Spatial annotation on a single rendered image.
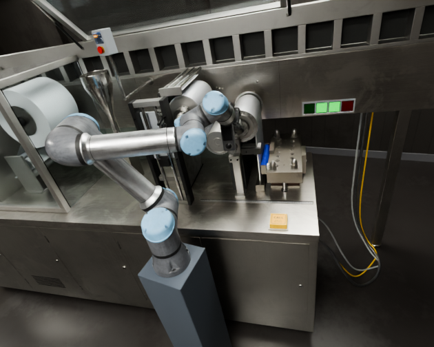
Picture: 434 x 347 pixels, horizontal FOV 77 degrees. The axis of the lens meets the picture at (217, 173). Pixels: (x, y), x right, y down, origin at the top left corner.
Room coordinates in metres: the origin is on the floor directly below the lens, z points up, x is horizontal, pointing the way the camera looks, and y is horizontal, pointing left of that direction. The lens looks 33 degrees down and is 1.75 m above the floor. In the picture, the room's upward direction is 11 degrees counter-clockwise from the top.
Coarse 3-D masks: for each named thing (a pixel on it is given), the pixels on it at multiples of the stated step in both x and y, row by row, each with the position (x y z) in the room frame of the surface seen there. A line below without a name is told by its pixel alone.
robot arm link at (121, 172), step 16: (80, 128) 0.84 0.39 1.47; (96, 128) 0.92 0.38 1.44; (112, 160) 0.86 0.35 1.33; (112, 176) 0.85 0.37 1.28; (128, 176) 0.86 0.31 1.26; (128, 192) 0.86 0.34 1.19; (144, 192) 0.86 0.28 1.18; (160, 192) 0.87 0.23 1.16; (144, 208) 0.84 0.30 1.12; (176, 208) 0.86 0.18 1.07
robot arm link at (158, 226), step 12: (144, 216) 0.78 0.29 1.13; (156, 216) 0.77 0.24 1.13; (168, 216) 0.76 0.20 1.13; (144, 228) 0.73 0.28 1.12; (156, 228) 0.71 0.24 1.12; (168, 228) 0.72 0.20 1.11; (156, 240) 0.70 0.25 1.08; (168, 240) 0.70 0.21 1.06; (156, 252) 0.70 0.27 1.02; (168, 252) 0.70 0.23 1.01
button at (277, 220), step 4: (272, 216) 0.87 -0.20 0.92; (276, 216) 0.86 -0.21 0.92; (280, 216) 0.86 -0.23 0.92; (284, 216) 0.85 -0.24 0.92; (272, 220) 0.84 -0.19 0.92; (276, 220) 0.84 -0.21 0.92; (280, 220) 0.83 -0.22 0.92; (284, 220) 0.83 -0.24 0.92; (272, 224) 0.82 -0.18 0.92; (276, 224) 0.82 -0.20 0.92; (280, 224) 0.81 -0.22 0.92; (284, 224) 0.81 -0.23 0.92; (272, 228) 0.82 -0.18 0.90; (276, 228) 0.82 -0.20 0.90; (280, 228) 0.81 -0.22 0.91; (284, 228) 0.81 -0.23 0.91
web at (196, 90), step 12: (192, 84) 1.36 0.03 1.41; (204, 84) 1.39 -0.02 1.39; (180, 96) 1.21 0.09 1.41; (192, 96) 1.21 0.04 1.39; (204, 96) 1.28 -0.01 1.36; (252, 96) 1.32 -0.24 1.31; (240, 108) 1.17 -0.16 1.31; (252, 108) 1.19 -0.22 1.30; (192, 156) 1.35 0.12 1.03; (192, 168) 1.31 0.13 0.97; (192, 180) 1.28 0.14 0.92
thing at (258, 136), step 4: (260, 120) 1.28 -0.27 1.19; (260, 124) 1.27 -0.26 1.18; (260, 128) 1.26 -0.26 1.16; (260, 132) 1.25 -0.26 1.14; (256, 136) 1.11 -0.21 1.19; (260, 136) 1.23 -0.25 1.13; (256, 140) 1.10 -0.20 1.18; (260, 140) 1.22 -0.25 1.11; (256, 144) 1.10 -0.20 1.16; (260, 156) 1.18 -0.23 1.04; (260, 160) 1.17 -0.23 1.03
